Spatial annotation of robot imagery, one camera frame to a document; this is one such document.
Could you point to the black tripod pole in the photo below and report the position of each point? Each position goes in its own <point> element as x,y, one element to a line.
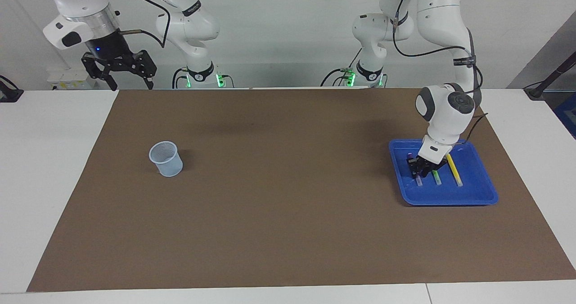
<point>551,75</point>

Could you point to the white wall socket box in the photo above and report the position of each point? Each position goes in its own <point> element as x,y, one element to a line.
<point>67,78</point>

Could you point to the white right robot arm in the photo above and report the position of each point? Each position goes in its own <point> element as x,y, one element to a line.
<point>189,25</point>

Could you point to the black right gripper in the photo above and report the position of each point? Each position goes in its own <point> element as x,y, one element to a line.
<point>108,47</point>

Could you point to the green pen with white cap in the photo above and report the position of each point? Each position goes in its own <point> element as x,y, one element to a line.
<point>438,180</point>

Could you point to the translucent plastic cup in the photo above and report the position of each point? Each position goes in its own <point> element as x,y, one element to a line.
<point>167,164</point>

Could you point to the brown table mat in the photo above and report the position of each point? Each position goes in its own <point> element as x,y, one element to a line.
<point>288,232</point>

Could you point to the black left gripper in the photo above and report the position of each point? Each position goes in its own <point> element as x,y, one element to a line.
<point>427,162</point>

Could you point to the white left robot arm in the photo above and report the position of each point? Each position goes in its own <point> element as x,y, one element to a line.
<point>441,20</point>

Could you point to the blue plastic tray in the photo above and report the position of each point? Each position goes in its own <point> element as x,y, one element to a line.
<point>450,196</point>

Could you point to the purple pen with white cap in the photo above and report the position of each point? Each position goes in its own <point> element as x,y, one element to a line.
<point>419,181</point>

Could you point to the blue patterned object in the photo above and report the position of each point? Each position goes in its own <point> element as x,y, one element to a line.
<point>568,115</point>

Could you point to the yellow pen with white cap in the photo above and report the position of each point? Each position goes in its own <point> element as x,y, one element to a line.
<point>455,173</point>

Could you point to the black table clamp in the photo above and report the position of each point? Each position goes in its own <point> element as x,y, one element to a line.
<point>9,95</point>

